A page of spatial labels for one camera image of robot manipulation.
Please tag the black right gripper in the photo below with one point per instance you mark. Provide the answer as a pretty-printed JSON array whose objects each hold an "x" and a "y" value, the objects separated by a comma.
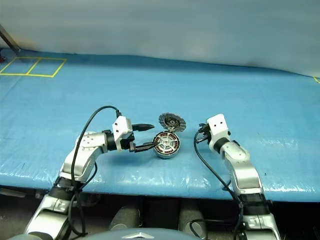
[{"x": 205, "y": 136}]

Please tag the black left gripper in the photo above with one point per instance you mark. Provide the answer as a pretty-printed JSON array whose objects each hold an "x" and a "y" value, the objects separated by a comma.
[{"x": 127, "y": 143}]

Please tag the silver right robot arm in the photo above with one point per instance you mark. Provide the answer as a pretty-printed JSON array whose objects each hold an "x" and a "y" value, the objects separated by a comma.
[{"x": 240, "y": 160}]

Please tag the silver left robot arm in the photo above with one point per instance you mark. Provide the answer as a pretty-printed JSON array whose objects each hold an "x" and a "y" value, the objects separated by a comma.
[{"x": 85, "y": 147}]

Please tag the silver motor stator housing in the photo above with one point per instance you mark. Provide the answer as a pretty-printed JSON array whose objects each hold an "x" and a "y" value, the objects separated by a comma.
[{"x": 163, "y": 156}]

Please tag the round silver circuit board cover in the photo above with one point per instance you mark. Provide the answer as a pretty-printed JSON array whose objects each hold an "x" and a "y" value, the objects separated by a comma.
[{"x": 172, "y": 122}]

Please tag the blue table cover sheet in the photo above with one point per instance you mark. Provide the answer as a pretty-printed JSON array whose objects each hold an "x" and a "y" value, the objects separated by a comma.
[{"x": 160, "y": 87}]

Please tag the dark grey rounded cylinder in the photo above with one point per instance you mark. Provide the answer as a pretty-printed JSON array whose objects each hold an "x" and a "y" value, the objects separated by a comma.
[
  {"x": 191, "y": 217},
  {"x": 125, "y": 218}
]

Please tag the grey-blue rounded body shell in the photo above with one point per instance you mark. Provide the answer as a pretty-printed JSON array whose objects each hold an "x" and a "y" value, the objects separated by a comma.
[{"x": 140, "y": 236}]

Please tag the white backdrop board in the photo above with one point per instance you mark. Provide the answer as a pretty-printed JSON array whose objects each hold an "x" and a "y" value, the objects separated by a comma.
[{"x": 160, "y": 27}]

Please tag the yellow tape rectangle marking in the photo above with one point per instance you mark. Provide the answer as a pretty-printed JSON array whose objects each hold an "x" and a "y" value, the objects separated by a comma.
[{"x": 32, "y": 74}]

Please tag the grey metal bar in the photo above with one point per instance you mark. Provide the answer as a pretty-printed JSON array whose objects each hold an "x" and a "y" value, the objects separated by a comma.
[{"x": 10, "y": 40}]

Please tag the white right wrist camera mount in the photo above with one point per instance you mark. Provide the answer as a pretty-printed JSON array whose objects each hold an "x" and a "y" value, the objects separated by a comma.
[{"x": 218, "y": 127}]

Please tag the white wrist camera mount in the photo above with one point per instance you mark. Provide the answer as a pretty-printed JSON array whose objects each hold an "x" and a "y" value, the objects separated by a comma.
[
  {"x": 218, "y": 127},
  {"x": 121, "y": 126}
]

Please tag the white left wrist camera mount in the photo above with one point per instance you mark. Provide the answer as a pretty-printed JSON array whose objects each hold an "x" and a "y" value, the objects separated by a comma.
[{"x": 121, "y": 126}]

